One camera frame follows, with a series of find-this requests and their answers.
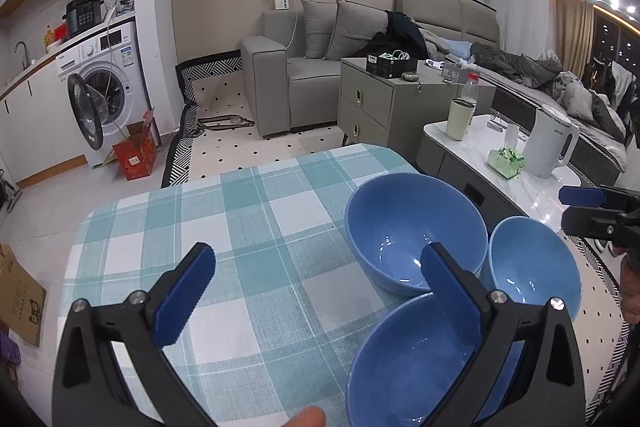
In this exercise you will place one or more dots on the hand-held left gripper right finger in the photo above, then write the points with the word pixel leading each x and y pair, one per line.
pixel 452 302

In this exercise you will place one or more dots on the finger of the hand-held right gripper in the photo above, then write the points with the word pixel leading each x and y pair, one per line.
pixel 590 224
pixel 580 196

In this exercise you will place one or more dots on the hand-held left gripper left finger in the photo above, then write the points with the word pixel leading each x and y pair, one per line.
pixel 185 302

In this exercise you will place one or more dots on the light blue bowl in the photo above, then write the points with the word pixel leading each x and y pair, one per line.
pixel 530 267

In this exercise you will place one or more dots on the person's right hand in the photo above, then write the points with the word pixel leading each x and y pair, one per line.
pixel 632 289

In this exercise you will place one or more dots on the person's left hand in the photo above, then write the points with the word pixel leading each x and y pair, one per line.
pixel 306 418

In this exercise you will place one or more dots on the white electric kettle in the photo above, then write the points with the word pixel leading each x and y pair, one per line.
pixel 547 142

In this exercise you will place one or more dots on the green tissue pack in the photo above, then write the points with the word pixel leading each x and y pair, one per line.
pixel 505 162

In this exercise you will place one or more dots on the teal checked tablecloth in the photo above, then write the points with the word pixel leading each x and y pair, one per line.
pixel 250 217

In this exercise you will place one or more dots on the white marble coffee table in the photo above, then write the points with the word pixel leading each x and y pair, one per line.
pixel 480 142

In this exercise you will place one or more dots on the cream tumbler cup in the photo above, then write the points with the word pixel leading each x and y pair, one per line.
pixel 459 122

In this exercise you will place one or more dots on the grey jacket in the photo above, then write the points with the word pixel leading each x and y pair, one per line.
pixel 520 67

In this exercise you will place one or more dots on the clear bottle with red cap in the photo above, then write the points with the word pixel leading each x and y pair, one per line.
pixel 470 89

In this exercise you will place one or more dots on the red cardboard box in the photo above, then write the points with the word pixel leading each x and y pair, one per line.
pixel 132 157

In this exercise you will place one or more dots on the beige curtain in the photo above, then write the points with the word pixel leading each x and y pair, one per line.
pixel 572 32

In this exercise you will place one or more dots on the brown cardboard box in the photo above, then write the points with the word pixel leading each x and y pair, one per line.
pixel 20 297

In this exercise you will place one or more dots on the purple rolled mat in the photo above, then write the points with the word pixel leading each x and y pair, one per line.
pixel 7 349

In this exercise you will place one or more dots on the grey two-drawer cabinet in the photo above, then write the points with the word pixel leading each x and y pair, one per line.
pixel 370 102

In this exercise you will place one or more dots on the white kitchen base cabinet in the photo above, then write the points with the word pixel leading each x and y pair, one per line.
pixel 40 122

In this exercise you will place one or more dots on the black box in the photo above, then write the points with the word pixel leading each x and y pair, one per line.
pixel 387 67

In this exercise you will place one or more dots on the grey sofa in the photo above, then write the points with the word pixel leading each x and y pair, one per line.
pixel 270 77

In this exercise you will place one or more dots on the dark jacket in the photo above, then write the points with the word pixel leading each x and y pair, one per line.
pixel 400 32

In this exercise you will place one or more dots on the white washing machine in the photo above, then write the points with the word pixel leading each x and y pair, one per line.
pixel 120 52

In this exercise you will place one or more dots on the grey cushion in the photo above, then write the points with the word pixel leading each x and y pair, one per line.
pixel 317 27
pixel 355 29

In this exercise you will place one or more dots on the yellow bottle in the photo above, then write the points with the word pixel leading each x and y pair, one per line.
pixel 49 39

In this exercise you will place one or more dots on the kitchen faucet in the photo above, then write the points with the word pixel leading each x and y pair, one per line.
pixel 25 52

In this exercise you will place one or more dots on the black pressure cooker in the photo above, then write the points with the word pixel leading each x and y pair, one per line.
pixel 85 14

